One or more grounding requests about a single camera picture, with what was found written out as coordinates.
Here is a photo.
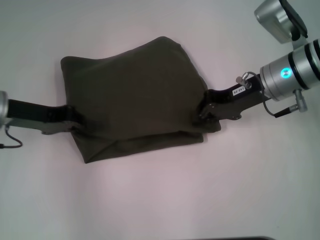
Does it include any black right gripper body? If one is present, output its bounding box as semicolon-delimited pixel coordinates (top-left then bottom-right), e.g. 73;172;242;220
202;74;268;106

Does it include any dark green t-shirt pink print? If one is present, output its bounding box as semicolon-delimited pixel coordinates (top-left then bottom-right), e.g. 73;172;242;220
60;36;223;165

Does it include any right gripper cable with plug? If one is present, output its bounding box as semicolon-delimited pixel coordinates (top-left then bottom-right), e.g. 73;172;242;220
235;71;309;119

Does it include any gripper cable with plug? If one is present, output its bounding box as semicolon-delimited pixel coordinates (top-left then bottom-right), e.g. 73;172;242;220
235;71;309;119
0;125;24;151

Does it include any left gripper cable with plug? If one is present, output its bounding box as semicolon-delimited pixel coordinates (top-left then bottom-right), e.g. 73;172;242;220
0;125;24;151

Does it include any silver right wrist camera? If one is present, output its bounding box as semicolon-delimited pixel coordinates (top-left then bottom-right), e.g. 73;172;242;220
253;0;309;46

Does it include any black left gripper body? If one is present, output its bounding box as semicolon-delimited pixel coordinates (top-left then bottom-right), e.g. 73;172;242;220
6;98;76;125

